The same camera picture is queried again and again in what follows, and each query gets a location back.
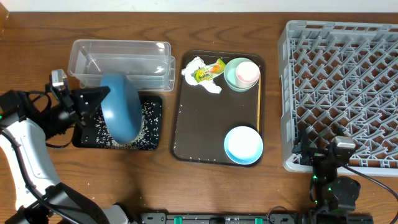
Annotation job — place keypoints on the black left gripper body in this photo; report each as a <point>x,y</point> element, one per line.
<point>61,118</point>

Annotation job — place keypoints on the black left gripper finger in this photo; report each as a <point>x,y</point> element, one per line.
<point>89,115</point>
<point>90,96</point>

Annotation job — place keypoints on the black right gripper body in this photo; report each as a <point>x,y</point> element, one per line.
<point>323,172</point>

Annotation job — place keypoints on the dark blue plate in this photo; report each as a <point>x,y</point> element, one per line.
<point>121,108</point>

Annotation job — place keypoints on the white rice pile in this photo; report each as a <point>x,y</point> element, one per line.
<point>146,124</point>

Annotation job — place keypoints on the light blue white bowl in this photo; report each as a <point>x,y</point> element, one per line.
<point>243,145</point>

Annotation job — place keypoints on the white tissue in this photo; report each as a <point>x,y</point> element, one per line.
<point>188,71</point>

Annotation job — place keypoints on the green orange snack wrapper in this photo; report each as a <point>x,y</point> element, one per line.
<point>209,72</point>

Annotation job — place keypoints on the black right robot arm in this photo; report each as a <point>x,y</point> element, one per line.
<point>332,194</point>

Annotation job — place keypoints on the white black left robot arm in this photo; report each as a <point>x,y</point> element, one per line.
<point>28,120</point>

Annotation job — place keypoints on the grey dishwasher rack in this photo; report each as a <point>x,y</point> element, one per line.
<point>340,76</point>

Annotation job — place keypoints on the black plastic tray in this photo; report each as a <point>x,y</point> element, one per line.
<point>152,124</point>

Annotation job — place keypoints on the clear plastic bin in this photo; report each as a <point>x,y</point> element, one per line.
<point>148,64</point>

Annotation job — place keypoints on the wooden chopstick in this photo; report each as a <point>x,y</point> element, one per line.
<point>258,122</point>

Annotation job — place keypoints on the brown serving tray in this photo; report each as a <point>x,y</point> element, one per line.
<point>203,119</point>

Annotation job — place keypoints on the pink cup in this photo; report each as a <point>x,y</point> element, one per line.
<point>247,74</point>

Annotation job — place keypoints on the mint green bowl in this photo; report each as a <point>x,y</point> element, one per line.
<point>230,73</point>

